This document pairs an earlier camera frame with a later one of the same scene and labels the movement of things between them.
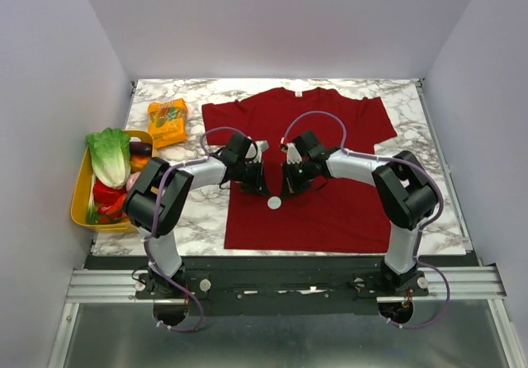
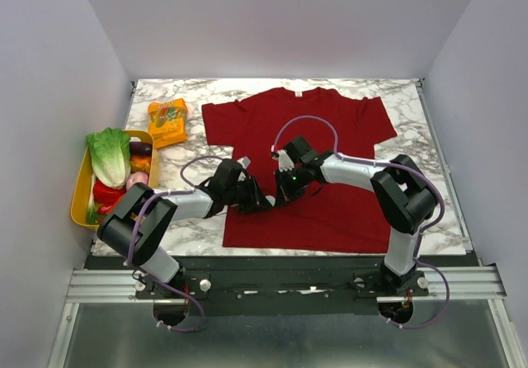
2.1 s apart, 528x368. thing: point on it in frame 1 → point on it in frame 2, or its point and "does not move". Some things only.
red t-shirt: (332, 214) does not move
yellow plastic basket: (82, 182) does not move
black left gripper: (258, 184) → (256, 200)
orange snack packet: (167, 122) does not move
